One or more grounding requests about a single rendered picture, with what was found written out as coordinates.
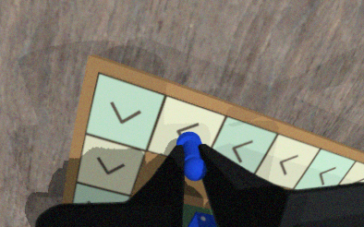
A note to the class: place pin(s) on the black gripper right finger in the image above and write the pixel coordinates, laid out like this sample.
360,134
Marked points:
239,198

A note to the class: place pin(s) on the blue pawn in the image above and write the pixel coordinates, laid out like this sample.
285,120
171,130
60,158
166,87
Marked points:
194,167

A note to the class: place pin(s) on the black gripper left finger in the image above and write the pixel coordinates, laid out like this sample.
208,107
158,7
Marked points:
158,204

